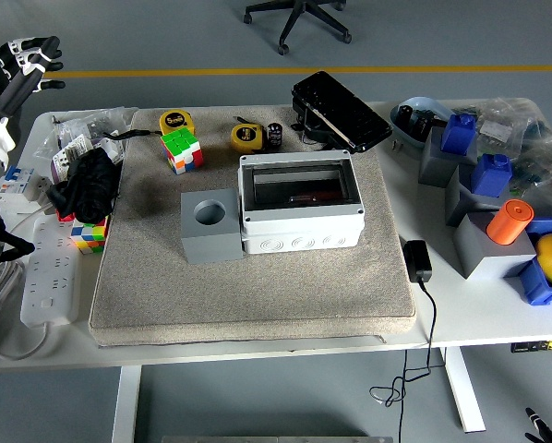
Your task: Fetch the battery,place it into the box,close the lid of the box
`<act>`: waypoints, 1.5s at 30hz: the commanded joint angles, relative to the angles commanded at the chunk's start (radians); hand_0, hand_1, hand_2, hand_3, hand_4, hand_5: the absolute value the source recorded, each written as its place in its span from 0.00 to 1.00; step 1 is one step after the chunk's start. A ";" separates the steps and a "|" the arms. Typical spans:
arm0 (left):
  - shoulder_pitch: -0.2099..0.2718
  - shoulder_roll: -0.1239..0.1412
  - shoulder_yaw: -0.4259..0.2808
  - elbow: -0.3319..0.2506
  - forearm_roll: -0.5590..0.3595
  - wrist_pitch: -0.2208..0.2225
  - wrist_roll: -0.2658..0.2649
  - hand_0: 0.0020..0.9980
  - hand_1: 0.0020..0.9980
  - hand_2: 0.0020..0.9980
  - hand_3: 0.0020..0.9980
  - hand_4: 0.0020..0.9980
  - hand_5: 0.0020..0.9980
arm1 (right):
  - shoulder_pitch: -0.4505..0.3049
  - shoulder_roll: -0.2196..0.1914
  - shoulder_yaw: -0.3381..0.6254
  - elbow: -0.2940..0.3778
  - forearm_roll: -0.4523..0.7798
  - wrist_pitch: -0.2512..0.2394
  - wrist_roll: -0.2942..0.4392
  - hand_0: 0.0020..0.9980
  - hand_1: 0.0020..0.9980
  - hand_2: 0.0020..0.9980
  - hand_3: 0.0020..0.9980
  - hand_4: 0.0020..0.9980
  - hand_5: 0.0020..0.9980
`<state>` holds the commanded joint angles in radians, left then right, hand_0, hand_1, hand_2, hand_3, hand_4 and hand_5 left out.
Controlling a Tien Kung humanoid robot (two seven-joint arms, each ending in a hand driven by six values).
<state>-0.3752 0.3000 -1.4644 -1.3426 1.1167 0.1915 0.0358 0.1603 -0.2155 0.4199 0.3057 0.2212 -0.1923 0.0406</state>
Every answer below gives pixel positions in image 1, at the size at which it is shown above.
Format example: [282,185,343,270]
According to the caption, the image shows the white blue circuit breaker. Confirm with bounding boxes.
[0,165,51,216]

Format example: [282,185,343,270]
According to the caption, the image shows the black power adapter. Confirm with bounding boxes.
[402,239,434,284]

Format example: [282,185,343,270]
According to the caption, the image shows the light blue bowl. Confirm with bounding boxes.
[390,95,457,151]

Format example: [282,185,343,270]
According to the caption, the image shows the clear bag of parts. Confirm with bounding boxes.
[450,96,552,156]
[506,136,552,218]

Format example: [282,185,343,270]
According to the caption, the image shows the white table leg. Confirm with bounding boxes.
[444,346,486,433]
[112,366,142,443]

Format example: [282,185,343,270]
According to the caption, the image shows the orange cylinder battery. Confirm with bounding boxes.
[287,186,346,205]
[486,198,534,245]

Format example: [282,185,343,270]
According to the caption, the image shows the black adapter cord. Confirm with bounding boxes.
[369,279,448,443]

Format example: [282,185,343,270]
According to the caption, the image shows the black office chair base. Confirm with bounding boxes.
[243,0,354,56]

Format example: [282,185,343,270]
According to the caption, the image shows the packaged white switch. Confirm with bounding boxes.
[49,134,92,184]

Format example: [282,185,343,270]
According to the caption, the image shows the grey holder block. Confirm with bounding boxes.
[417,126,480,188]
[451,210,538,281]
[444,161,517,228]

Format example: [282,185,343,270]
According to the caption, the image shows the yellow tape measure with strap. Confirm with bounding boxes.
[102,109,196,142]

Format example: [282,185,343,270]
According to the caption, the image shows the blue bottle-shaped block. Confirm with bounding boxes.
[440,113,478,156]
[470,153,513,198]

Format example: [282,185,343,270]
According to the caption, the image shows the black capacitor cylinder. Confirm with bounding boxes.
[266,121,284,150]

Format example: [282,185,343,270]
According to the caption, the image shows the blue plastic bin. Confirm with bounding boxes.
[515,216,552,306]

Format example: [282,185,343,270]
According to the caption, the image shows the black table control panel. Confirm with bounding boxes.
[510,339,552,354]

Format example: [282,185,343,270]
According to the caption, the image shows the clear plastic bags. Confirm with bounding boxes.
[33,106,138,161]

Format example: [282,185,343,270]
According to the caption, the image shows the black crumpled cloth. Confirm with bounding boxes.
[44,147,123,225]

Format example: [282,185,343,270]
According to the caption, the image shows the white wall socket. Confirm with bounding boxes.
[90,138,126,165]

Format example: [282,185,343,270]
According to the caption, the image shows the grey block with round hole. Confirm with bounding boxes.
[180,187,245,266]

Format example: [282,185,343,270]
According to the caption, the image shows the grey-brown mat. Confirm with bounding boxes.
[89,106,418,348]

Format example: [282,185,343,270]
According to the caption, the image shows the white power strip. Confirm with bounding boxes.
[19,216,83,329]

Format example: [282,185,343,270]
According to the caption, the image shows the small colourful puzzle cube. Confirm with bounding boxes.
[70,216,110,254]

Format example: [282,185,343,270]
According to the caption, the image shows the black plastic case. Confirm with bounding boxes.
[290,70,394,155]

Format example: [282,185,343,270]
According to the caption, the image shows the large colourful puzzle cube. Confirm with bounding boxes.
[159,128,204,175]

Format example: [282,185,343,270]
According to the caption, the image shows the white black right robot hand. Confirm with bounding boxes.
[523,406,552,443]

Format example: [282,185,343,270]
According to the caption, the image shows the grey junction box with lid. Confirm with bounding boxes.
[236,150,366,255]

